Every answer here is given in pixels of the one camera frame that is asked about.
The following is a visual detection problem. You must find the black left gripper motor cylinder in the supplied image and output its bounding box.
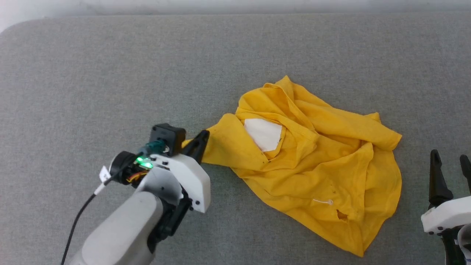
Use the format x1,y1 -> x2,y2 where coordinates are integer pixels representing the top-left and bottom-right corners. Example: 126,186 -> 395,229
110,151 -> 153,186

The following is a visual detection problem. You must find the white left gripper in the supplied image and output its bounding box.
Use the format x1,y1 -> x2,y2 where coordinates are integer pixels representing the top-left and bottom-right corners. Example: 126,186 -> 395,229
151,130 -> 211,214

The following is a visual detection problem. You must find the black left cable teal plug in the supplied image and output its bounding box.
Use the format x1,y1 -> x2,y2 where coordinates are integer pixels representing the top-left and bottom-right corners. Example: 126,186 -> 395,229
61,140 -> 166,265

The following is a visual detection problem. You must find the grey fabric sofa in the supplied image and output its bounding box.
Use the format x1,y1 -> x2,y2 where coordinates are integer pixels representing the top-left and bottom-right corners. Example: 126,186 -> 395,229
0,13 -> 471,265

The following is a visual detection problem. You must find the yellow cartoon print t-shirt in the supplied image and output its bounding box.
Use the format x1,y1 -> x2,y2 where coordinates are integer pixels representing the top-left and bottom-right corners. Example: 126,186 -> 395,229
182,75 -> 403,257

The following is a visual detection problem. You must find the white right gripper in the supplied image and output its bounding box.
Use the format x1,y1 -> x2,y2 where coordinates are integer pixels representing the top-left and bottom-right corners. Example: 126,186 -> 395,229
421,149 -> 471,234

